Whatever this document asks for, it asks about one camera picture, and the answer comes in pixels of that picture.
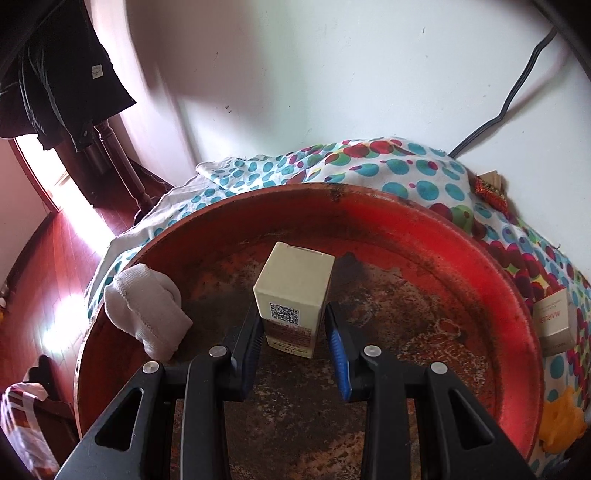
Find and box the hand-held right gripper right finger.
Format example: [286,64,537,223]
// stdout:
[324,302,539,480]

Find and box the small white cardboard box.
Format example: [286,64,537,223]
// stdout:
[531,287,580,357]

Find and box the polka dot cloth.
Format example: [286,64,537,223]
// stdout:
[85,137,591,474]

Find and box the dark wooden furniture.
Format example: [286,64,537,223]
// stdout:
[23,354,79,453]

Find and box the black jacket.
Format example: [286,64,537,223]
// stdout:
[0,0,137,153]

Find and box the wooden chair with cloth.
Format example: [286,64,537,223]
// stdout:
[0,383,61,476]

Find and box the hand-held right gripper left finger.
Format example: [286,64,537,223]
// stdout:
[54,300,266,480]

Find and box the cream cardboard box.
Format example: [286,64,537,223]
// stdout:
[253,241,336,359]

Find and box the orange rubber toy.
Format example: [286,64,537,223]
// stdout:
[539,385,589,455]

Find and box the black cable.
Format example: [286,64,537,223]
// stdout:
[448,28,557,158]

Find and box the red round metal tray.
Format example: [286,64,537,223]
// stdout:
[74,182,546,480]

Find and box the white sock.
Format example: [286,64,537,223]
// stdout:
[104,264,194,361]

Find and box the dark wooden coat stand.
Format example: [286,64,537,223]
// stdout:
[95,117,171,222]

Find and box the red and gold packet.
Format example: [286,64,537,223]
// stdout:
[472,171,509,213]

